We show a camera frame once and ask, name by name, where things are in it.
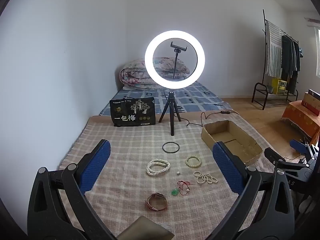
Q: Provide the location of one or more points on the black phone holder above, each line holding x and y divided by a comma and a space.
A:
178, 48

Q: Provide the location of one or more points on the yellow box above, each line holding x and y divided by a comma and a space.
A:
278, 86

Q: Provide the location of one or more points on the folded floral quilt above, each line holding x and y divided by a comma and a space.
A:
133, 76

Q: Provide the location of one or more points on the dark hanging clothes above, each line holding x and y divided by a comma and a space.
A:
290, 60

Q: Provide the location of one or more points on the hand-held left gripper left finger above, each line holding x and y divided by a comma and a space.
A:
96, 165

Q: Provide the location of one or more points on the olive cardboard piece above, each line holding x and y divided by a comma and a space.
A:
145, 230

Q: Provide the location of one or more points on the cardboard box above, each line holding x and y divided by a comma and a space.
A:
232, 138

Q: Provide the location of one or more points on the black clothes rack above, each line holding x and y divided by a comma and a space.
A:
257, 87

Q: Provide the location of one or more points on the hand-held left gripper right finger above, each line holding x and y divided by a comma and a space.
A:
228, 165

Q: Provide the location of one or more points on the blue patterned bed sheet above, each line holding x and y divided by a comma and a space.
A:
200, 93

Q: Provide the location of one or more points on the red box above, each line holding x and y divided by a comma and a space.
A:
311, 102

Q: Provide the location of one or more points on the window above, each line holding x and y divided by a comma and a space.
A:
318, 52

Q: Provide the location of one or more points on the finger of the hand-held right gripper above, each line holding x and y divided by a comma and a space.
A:
300, 145
280, 160

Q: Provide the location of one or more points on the small grey pot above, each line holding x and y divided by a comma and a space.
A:
270, 88

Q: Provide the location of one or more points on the black tripod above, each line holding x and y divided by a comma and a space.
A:
172, 110

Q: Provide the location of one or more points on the striped towel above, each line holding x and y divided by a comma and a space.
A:
273, 52

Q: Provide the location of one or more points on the black snack bag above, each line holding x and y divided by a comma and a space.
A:
132, 111

